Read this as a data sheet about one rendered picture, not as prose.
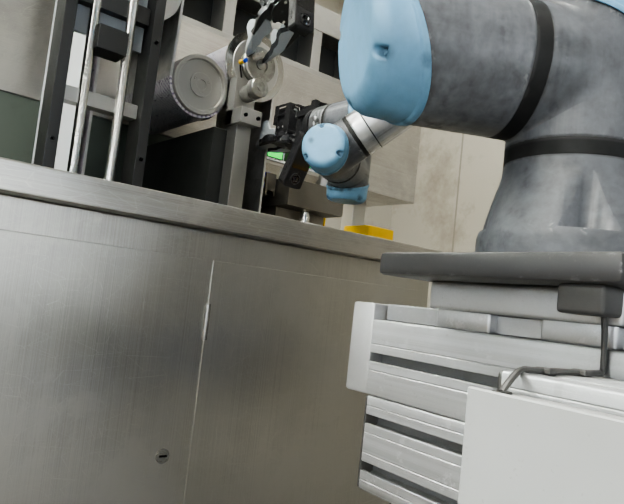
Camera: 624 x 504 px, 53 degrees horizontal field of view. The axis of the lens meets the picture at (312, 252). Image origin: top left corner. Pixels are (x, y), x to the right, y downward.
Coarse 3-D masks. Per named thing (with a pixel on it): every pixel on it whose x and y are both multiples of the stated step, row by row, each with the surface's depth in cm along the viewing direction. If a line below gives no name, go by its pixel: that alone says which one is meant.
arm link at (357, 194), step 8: (368, 160) 113; (360, 168) 107; (368, 168) 113; (360, 176) 109; (368, 176) 113; (328, 184) 113; (336, 184) 108; (344, 184) 108; (352, 184) 110; (360, 184) 111; (368, 184) 114; (328, 192) 113; (336, 192) 111; (344, 192) 110; (352, 192) 111; (360, 192) 111; (336, 200) 114; (344, 200) 113; (352, 200) 112; (360, 200) 112
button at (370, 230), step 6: (348, 228) 122; (354, 228) 121; (360, 228) 120; (366, 228) 118; (372, 228) 119; (378, 228) 120; (384, 228) 121; (366, 234) 118; (372, 234) 119; (378, 234) 120; (384, 234) 121; (390, 234) 122
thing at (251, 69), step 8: (256, 48) 131; (264, 56) 132; (248, 64) 130; (256, 64) 131; (264, 64) 132; (272, 64) 133; (248, 72) 130; (256, 72) 131; (264, 72) 132; (272, 72) 133
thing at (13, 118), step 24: (0, 96) 133; (0, 120) 133; (24, 120) 136; (96, 120) 145; (0, 144) 133; (24, 144) 136; (96, 144) 146; (120, 144) 149; (96, 168) 146; (120, 168) 149
